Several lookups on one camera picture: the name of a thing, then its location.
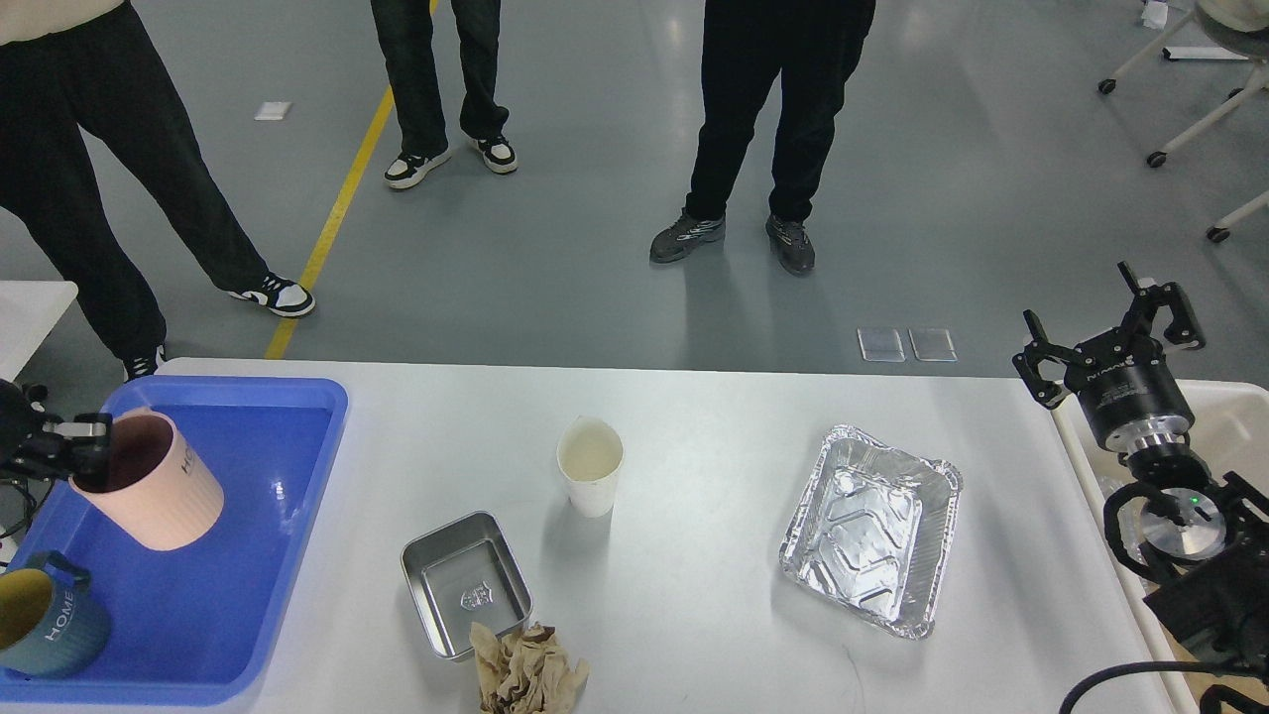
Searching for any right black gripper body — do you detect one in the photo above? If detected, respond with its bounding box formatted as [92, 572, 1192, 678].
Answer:
[1067, 334, 1195, 453]

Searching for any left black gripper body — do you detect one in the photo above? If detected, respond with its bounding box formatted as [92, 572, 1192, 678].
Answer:
[1, 379, 49, 482]

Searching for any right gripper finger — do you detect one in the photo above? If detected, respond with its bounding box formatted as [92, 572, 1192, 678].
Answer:
[1115, 263, 1208, 353]
[1011, 309, 1093, 411]

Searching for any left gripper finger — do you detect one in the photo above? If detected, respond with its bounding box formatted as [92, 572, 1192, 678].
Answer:
[18, 444, 109, 482]
[41, 413, 113, 443]

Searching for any pink ribbed mug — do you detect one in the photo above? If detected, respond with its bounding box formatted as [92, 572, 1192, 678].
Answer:
[69, 408, 225, 550]

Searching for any aluminium foil tray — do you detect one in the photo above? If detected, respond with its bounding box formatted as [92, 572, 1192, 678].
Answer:
[778, 424, 962, 640]

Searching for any stainless steel square tray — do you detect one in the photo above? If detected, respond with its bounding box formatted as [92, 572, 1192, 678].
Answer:
[401, 511, 533, 661]

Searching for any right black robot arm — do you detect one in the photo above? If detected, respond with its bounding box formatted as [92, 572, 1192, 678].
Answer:
[1011, 263, 1268, 713]

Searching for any white side table left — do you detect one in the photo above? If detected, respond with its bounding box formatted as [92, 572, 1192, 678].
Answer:
[1, 280, 77, 380]

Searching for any clear floor plate right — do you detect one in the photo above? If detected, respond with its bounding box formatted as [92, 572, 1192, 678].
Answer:
[909, 328, 958, 363]

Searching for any clear floor plate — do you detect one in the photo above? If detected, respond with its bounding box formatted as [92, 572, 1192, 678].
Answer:
[909, 328, 958, 363]
[857, 328, 906, 363]

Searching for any teal yellow HOME mug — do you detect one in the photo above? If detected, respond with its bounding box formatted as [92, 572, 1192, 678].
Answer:
[1, 550, 112, 677]

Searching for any clear floor plate left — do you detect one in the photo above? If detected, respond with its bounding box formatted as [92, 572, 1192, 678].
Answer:
[857, 328, 906, 363]

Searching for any blue plastic tray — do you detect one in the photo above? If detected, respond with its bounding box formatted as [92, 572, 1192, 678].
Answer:
[1, 375, 348, 711]

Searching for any white rolling chair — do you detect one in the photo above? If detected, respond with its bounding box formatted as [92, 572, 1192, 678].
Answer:
[1096, 0, 1269, 245]

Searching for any person in cream top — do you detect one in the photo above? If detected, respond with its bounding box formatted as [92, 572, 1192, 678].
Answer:
[0, 0, 317, 382]

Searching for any white paper on floor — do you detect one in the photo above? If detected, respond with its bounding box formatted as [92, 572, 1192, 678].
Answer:
[254, 101, 291, 122]

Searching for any person in grey hoodie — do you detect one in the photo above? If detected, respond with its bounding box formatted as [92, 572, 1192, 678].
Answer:
[648, 0, 877, 276]

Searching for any white paper cup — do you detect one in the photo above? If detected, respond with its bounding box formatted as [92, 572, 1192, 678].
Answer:
[556, 416, 626, 517]

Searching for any crumpled brown paper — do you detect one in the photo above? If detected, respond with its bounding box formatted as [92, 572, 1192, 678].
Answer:
[470, 623, 590, 713]

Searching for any person in dark jeans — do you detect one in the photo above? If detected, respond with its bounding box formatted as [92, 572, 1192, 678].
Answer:
[369, 0, 519, 190]

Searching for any black cable left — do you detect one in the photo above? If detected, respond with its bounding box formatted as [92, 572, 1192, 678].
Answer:
[0, 476, 41, 542]

